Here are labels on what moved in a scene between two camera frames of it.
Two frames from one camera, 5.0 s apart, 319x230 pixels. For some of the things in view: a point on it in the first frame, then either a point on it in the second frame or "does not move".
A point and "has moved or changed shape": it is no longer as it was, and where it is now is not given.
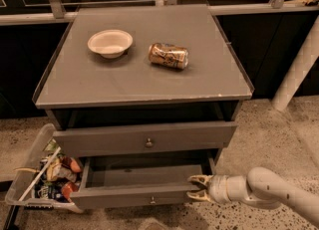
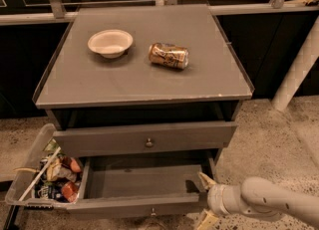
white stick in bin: [34, 180] does not move
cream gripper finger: [199, 195] to [208, 222]
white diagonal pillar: [299, 68] does not move
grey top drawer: [144, 138] does not move
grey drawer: [139, 181] has moved or changed shape
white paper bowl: [110, 43] does not move
